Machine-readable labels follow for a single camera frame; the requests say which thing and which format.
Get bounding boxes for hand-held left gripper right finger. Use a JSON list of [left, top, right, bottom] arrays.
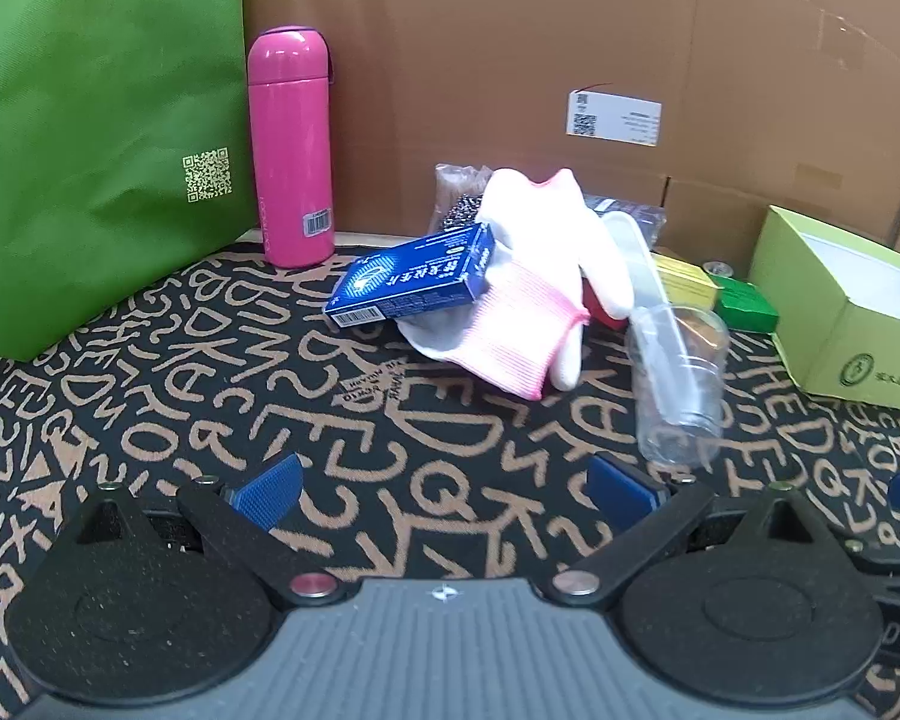
[[544, 454, 841, 608]]

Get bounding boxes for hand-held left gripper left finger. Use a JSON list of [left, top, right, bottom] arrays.
[[67, 454, 346, 605]]

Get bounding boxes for light green box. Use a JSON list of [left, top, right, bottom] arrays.
[[748, 205, 900, 415]]

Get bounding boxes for red tape roll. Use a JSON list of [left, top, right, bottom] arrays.
[[581, 277, 631, 329]]

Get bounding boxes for pink and white work glove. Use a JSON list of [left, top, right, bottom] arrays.
[[396, 167, 635, 401]]

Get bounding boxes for clear plastic cup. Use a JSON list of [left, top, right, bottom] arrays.
[[626, 304, 730, 466]]

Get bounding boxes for black letter-print mat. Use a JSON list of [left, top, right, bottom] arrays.
[[0, 240, 900, 720]]

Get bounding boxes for dark green small box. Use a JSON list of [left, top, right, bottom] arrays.
[[711, 276, 779, 332]]

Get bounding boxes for yellow small box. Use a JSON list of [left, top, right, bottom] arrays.
[[652, 251, 721, 310]]

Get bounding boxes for clear plastic case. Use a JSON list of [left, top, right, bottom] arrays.
[[602, 210, 702, 428]]

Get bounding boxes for blue rectangular carton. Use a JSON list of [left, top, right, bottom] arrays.
[[324, 223, 497, 329]]

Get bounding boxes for clear plastic packet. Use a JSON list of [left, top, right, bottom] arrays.
[[583, 193, 667, 250]]

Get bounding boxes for steel scrubber in clear bag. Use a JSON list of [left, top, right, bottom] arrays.
[[429, 163, 492, 237]]

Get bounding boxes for pink insulated bottle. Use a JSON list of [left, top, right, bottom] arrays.
[[247, 26, 338, 268]]

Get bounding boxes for white shipping label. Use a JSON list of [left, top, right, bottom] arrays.
[[568, 90, 662, 147]]

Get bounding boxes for green fabric tote bag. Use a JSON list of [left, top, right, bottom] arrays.
[[0, 0, 247, 362]]

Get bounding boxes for large cardboard box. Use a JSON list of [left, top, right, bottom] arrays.
[[241, 0, 900, 271]]

